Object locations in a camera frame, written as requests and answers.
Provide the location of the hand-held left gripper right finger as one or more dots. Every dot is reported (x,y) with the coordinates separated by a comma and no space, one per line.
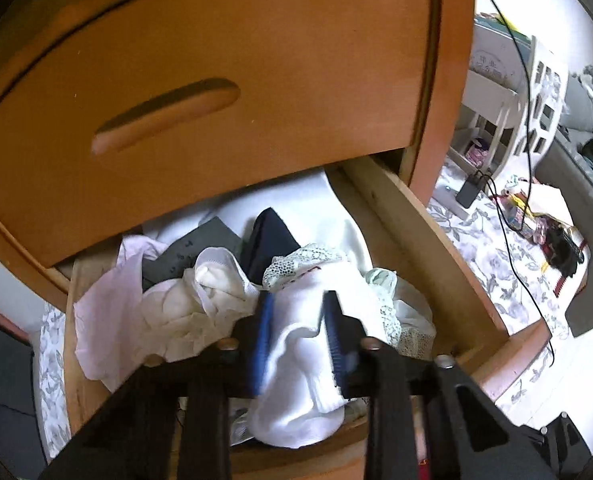
(339,355)

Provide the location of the white sock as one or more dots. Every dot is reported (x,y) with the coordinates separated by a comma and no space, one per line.
(296,320)

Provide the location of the grey charger adapter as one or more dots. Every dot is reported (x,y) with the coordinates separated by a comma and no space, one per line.
(471,190)

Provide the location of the black pouch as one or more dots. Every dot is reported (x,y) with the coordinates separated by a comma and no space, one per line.
(563,255)

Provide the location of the white printed storage box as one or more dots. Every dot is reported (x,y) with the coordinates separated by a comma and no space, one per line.
(496,60)

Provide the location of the grey printed cloth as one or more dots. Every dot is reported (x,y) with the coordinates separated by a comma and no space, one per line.
(196,245)

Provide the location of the grey floral bed sheet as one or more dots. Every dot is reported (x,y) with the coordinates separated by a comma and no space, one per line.
(481,240)

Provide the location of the pink garment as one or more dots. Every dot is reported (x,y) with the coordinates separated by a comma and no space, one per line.
(106,310)

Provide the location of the wooden nightstand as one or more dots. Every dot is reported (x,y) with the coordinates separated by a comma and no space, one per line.
(451,85)

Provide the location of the mint lace garment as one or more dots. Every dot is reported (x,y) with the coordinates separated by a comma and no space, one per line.
(306,257)

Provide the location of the wooden drawer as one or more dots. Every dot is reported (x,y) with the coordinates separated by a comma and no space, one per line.
(426,240)
(301,60)

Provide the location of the pile of snack packets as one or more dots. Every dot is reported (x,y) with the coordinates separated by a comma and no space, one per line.
(531,220)

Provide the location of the small white shelf unit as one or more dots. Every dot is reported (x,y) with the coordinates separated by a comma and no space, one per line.
(486,105)

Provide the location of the grey sofa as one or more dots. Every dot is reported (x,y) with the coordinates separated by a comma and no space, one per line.
(576,110)

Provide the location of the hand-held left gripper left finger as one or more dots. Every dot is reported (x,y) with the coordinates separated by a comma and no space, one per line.
(261,340)

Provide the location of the white cutout plastic crate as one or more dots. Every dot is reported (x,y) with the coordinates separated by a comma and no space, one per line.
(543,75)

